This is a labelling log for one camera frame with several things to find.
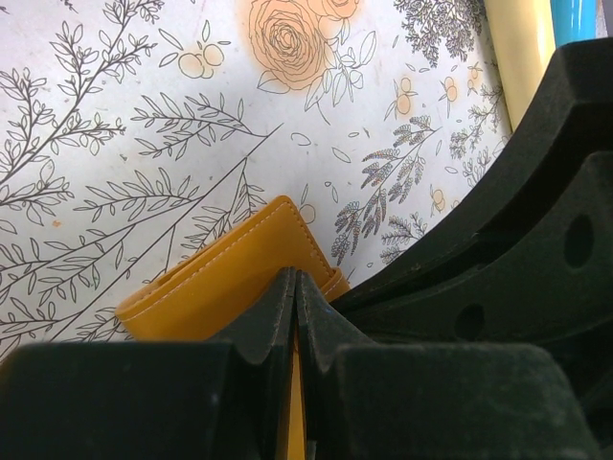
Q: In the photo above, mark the tan leather card holder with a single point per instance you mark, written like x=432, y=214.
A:
x=203, y=295

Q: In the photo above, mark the beige toy microphone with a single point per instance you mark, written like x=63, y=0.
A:
x=522, y=34

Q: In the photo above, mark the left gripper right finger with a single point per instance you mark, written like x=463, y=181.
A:
x=365, y=400

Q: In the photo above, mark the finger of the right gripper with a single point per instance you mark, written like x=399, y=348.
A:
x=526, y=257

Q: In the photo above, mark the floral table mat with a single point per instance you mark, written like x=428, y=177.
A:
x=135, y=133

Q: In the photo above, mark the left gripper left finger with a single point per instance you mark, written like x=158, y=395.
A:
x=221, y=398

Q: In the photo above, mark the blue toy microphone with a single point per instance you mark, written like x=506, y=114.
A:
x=574, y=20

